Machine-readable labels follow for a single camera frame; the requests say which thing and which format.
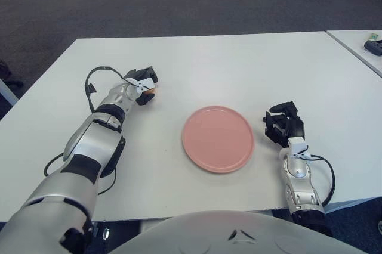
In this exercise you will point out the red yellow apple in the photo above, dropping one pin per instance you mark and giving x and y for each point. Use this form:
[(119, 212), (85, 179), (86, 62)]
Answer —
[(150, 89)]

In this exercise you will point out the pink round plate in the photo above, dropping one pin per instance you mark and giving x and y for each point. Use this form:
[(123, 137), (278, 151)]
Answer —
[(218, 140)]

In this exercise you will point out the white table frame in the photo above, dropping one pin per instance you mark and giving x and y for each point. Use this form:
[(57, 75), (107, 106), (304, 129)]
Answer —
[(343, 207)]

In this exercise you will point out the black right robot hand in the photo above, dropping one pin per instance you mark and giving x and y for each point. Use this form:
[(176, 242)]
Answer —
[(297, 128)]

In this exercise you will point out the black chair caster base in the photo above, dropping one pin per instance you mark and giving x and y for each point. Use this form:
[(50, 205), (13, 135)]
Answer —
[(380, 227)]

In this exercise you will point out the green yellow packet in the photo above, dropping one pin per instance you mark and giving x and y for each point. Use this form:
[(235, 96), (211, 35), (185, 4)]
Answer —
[(373, 37)]

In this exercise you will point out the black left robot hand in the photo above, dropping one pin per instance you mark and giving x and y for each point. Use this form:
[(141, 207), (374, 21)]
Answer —
[(143, 73)]

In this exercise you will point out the black game controller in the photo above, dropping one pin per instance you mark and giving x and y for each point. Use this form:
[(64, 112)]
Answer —
[(374, 46)]

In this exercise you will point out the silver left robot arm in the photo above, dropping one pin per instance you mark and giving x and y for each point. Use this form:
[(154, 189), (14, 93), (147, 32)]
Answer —
[(95, 137)]

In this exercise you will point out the grey robot torso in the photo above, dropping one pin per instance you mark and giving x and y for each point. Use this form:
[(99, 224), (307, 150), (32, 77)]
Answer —
[(224, 236)]

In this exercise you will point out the black office chair base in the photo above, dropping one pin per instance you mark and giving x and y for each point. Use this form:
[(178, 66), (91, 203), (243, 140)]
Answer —
[(4, 70)]

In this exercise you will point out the white table leg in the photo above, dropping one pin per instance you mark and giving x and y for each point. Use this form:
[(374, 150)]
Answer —
[(7, 93)]

